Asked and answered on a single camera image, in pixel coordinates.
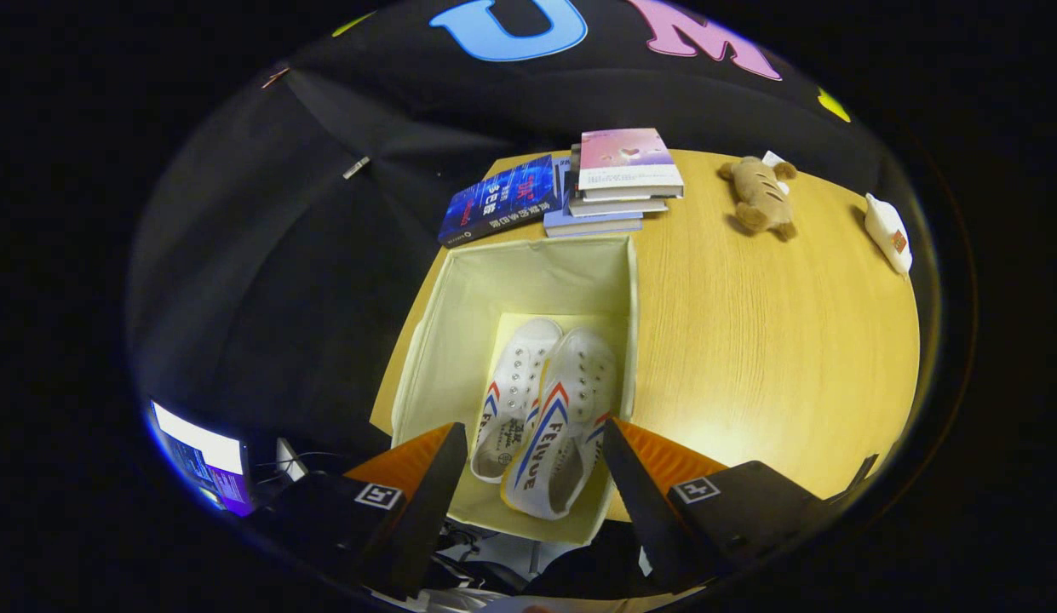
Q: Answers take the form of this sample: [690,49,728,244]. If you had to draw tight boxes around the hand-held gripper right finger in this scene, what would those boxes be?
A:
[600,417,836,597]

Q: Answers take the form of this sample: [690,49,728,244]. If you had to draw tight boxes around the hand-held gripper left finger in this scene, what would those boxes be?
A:
[264,421,469,601]

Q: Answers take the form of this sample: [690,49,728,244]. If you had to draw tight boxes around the white canvas shoe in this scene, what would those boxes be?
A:
[501,328,621,520]
[470,318,565,484]

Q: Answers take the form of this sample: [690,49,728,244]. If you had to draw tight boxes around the green fabric storage box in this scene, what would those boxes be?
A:
[390,235,640,546]

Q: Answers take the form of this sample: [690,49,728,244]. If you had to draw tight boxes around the laptop with lit screen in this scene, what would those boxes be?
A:
[146,400,256,518]

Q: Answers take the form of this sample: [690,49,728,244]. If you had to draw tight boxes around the black backdrop cloth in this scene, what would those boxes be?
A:
[128,0,912,478]

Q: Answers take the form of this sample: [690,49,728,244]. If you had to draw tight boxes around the pale blue book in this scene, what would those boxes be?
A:
[543,156,645,238]

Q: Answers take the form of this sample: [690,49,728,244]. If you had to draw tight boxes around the grey cover book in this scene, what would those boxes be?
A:
[567,145,669,218]

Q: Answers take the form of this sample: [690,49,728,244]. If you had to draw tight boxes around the dark blue book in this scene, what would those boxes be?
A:
[437,154,561,249]

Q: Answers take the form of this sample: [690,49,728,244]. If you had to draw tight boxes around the brown plush toy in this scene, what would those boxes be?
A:
[719,156,799,242]

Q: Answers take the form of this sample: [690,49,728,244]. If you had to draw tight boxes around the white pouch with red label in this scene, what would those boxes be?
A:
[864,193,914,276]

